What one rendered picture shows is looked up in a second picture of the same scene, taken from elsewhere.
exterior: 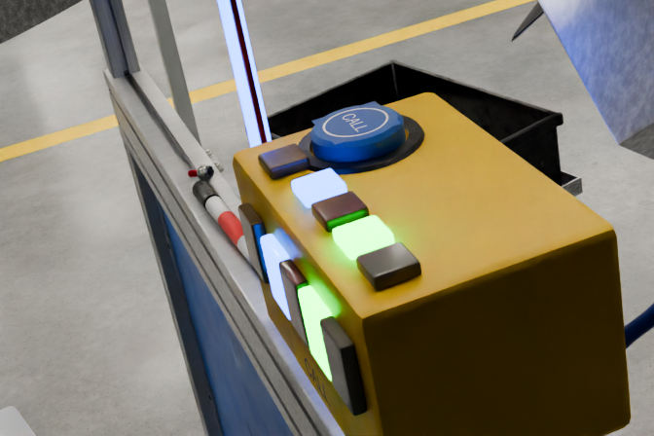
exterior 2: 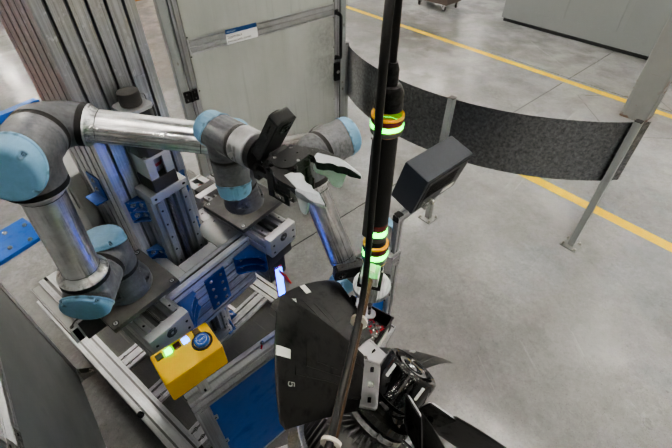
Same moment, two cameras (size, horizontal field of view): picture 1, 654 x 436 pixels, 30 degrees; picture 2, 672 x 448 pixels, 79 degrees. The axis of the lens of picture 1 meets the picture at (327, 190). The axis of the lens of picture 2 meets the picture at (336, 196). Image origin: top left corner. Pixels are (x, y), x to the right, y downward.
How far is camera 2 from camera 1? 1.18 m
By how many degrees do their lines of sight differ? 54
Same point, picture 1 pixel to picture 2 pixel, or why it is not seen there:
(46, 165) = (545, 199)
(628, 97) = not seen: hidden behind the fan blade
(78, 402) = (441, 267)
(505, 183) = (182, 367)
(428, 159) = (193, 353)
